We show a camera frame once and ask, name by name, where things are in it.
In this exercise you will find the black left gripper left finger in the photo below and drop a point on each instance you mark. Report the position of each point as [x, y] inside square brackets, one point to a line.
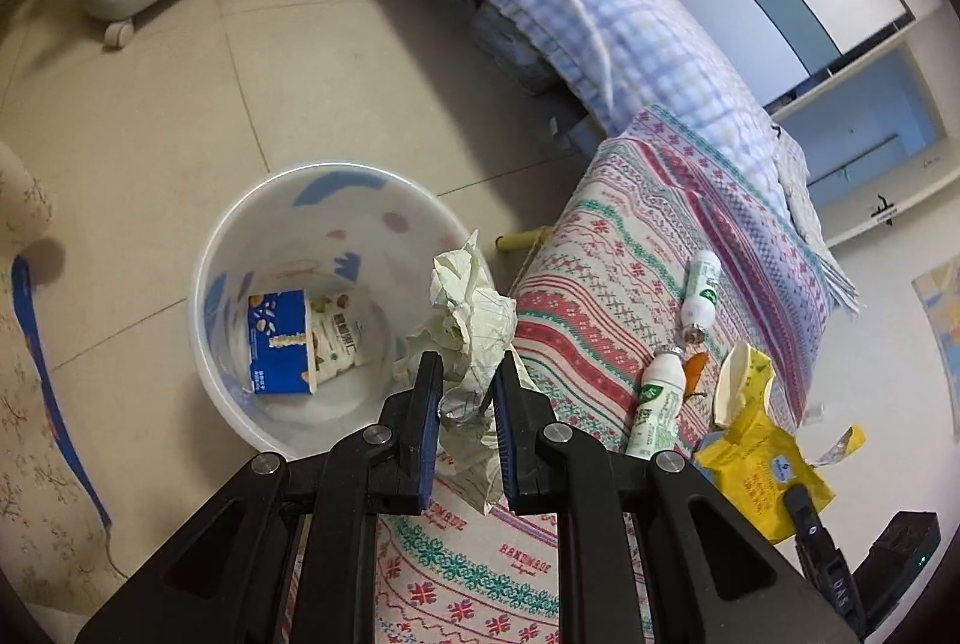
[402, 474]

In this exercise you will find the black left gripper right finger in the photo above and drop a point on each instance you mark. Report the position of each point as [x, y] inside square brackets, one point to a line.
[521, 415]

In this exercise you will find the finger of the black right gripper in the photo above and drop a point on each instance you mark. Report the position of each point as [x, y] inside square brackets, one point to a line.
[822, 562]

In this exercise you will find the white paper ball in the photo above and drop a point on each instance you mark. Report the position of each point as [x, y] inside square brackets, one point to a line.
[471, 326]

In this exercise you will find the orange peel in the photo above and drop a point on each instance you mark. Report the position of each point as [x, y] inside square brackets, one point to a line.
[693, 368]

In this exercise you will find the white patterned trash bin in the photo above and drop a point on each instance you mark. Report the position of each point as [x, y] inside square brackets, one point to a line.
[323, 228]

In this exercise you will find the yellow crumpled paper bag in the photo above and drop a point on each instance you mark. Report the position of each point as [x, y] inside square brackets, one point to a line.
[753, 461]

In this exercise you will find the white bottle near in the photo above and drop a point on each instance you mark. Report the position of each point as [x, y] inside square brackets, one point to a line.
[662, 388]

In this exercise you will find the white bottle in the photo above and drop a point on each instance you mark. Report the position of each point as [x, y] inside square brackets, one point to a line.
[700, 298]
[662, 388]

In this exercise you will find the blue milk carton in bin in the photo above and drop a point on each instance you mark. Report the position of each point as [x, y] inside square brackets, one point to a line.
[298, 341]

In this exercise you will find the white bottle far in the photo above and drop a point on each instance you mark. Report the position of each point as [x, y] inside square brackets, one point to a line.
[700, 298]

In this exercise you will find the patterned red green bed cover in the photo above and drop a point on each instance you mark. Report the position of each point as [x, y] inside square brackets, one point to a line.
[602, 294]

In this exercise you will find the floral beige clothing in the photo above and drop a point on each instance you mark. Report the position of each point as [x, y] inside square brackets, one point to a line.
[54, 541]

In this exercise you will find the white blue wardrobe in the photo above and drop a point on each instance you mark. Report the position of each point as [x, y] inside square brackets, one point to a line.
[844, 78]

